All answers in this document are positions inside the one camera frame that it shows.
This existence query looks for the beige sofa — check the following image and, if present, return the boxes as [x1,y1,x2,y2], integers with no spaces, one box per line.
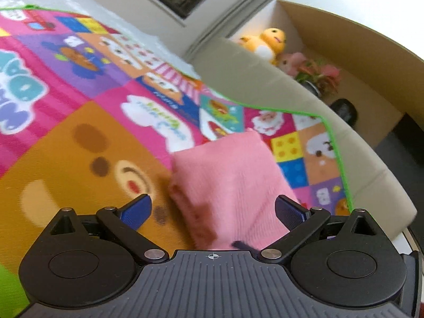
[191,38,417,240]

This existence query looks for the black round object on shelf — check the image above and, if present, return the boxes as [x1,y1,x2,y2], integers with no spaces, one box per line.
[329,98,358,128]

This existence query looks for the colourful cartoon play mat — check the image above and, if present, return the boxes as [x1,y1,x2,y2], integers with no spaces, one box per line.
[1,6,350,317]

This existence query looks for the pink ribbed knit sweater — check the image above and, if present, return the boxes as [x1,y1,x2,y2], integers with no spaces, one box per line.
[169,129,296,250]

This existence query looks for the potted pink flowers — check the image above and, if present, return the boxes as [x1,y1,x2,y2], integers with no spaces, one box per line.
[295,60,341,95]

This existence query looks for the yellow duck plush toy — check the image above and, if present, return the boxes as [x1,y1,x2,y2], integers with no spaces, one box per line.
[239,28,287,66]

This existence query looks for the pink plush toy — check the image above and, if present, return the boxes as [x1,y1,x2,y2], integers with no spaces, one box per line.
[278,52,307,78]

